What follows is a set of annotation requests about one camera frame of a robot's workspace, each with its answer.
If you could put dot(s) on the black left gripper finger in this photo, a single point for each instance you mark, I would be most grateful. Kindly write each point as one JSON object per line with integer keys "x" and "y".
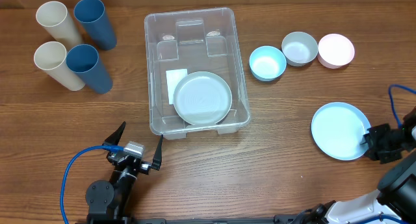
{"x": 157, "y": 158}
{"x": 115, "y": 137}

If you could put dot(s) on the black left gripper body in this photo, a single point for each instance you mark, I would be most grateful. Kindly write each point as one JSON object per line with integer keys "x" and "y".
{"x": 145, "y": 167}

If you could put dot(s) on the light blue plastic bowl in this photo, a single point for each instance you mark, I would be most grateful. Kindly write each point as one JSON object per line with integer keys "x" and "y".
{"x": 267, "y": 63}

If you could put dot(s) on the grey plastic bowl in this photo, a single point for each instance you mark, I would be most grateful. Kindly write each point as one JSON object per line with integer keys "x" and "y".
{"x": 299, "y": 48}

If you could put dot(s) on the cream cup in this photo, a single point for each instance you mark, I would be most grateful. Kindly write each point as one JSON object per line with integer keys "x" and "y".
{"x": 50, "y": 57}
{"x": 55, "y": 18}

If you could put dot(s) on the dark blue cup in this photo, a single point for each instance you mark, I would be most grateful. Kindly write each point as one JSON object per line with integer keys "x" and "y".
{"x": 92, "y": 15}
{"x": 84, "y": 61}

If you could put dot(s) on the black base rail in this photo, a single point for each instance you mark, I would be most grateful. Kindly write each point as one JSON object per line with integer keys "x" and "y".
{"x": 278, "y": 219}

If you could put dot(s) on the grey plastic plate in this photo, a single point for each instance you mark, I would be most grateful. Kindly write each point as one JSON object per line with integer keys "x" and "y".
{"x": 202, "y": 98}

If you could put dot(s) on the cream cup near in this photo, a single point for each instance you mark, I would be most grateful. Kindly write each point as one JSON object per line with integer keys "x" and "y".
{"x": 50, "y": 57}

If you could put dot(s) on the dark blue cup near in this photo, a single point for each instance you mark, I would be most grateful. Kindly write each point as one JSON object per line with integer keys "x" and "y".
{"x": 84, "y": 61}

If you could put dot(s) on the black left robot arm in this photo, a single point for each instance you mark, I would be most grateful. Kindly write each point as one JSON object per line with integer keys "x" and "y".
{"x": 107, "y": 199}

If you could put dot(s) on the dark blue cup far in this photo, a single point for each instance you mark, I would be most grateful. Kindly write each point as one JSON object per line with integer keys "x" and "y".
{"x": 92, "y": 15}

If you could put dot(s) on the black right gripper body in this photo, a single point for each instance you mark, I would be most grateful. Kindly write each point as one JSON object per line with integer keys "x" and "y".
{"x": 383, "y": 143}

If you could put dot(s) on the pink plastic bowl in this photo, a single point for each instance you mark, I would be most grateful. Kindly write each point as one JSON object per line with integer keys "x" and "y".
{"x": 335, "y": 51}

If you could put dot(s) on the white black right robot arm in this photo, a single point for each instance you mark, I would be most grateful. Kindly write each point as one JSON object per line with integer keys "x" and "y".
{"x": 394, "y": 199}

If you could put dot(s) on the light blue plastic plate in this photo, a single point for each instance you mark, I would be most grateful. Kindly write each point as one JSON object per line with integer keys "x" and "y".
{"x": 338, "y": 129}

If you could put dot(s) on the cream cup far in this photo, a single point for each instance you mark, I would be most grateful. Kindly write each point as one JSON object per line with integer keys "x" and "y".
{"x": 55, "y": 18}

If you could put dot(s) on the clear plastic storage bin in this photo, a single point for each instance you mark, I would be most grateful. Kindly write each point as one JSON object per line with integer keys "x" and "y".
{"x": 184, "y": 42}

